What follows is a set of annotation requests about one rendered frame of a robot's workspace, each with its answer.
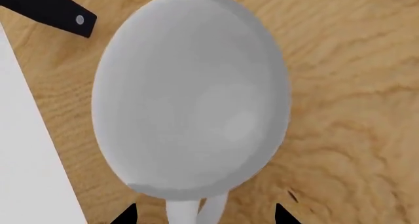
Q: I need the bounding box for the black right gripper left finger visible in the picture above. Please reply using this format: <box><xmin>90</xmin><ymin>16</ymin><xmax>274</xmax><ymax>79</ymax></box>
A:
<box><xmin>109</xmin><ymin>202</ymin><xmax>138</xmax><ymax>224</ymax></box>

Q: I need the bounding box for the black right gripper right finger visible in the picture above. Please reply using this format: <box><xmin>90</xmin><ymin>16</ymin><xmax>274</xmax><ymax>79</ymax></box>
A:
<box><xmin>275</xmin><ymin>202</ymin><xmax>304</xmax><ymax>224</ymax></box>

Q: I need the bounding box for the black knife handle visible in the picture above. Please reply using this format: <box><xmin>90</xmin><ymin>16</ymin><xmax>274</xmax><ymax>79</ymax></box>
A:
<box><xmin>0</xmin><ymin>0</ymin><xmax>98</xmax><ymax>39</ymax></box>

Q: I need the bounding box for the white board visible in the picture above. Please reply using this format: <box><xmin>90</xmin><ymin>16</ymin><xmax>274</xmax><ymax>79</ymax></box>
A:
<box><xmin>0</xmin><ymin>24</ymin><xmax>88</xmax><ymax>224</ymax></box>

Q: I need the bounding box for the white ceramic bowl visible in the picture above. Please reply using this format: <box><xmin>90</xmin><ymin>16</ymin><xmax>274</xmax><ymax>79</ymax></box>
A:
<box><xmin>91</xmin><ymin>0</ymin><xmax>292</xmax><ymax>224</ymax></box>

